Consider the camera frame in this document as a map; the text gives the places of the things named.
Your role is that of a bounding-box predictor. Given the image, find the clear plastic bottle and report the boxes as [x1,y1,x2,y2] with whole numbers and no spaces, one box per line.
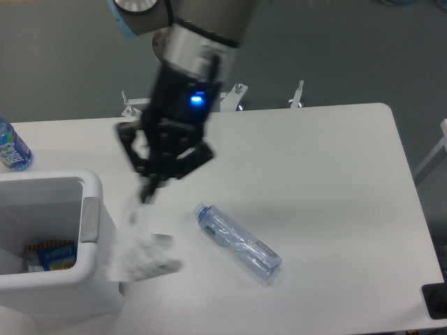
[193,203,282,286]

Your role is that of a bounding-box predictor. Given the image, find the white frame at right edge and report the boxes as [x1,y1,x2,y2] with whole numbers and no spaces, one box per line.
[413,119,446,187]

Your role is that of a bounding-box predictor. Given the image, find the blue snack packet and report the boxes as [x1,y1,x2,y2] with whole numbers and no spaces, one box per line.
[24,240,77,273]

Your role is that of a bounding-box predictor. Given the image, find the white paper wrapper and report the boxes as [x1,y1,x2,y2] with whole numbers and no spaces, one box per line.
[105,196,182,283]

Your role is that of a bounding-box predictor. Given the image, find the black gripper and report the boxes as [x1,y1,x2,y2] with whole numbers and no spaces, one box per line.
[115,63,222,204]

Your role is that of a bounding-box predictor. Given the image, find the white plastic trash can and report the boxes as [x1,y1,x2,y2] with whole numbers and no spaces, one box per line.
[1,170,124,317]

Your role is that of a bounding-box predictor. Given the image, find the blue labelled water bottle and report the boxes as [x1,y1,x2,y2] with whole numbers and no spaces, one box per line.
[1,118,33,172]

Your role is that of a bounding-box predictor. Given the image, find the black clamp at table corner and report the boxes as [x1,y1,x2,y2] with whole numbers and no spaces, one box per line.
[422,283,446,320]

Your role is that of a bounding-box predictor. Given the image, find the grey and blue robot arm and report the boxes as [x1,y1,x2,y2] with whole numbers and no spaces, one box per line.
[109,1,257,204]

